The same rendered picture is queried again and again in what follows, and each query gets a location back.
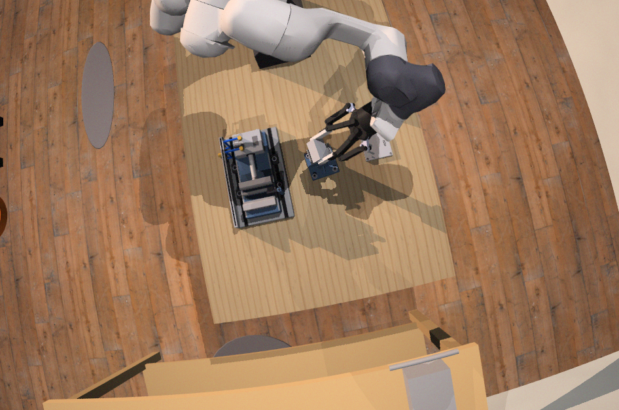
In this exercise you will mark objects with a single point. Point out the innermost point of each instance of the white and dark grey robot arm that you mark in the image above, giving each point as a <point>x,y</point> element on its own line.
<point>291,33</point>

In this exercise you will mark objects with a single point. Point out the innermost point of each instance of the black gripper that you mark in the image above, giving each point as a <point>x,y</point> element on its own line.
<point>359,130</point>

